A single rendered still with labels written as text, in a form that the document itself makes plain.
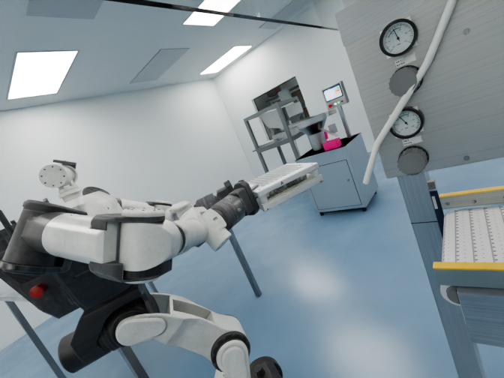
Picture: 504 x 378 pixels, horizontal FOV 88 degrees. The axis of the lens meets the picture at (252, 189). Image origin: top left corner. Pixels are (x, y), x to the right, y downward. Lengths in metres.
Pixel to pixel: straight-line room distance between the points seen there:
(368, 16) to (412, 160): 0.18
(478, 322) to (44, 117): 5.25
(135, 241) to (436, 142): 0.48
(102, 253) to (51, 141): 4.67
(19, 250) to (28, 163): 4.33
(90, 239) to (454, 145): 0.56
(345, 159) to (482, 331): 2.44
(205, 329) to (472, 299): 0.77
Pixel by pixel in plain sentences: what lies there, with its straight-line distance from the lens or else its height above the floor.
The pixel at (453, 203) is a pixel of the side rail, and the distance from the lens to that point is 0.77.
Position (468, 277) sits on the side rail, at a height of 0.93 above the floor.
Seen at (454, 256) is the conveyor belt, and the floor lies 0.91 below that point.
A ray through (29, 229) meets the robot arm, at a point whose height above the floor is 1.25.
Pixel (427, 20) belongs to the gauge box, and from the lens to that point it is 0.39.
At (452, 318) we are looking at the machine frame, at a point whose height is 0.57.
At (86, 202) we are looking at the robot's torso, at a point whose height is 1.26.
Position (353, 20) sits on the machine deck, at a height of 1.33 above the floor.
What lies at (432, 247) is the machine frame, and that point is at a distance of 0.85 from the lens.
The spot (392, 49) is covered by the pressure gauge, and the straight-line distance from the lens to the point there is 0.38.
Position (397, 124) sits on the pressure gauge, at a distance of 0.38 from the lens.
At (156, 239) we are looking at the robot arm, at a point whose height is 1.15.
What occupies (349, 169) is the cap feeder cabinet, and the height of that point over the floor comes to 0.51.
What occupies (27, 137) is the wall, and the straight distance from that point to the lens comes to 5.13.
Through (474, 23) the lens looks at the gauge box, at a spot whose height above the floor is 1.27.
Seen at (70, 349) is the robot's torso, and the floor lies 0.88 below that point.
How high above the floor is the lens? 1.25
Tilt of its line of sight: 11 degrees down
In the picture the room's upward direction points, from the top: 23 degrees counter-clockwise
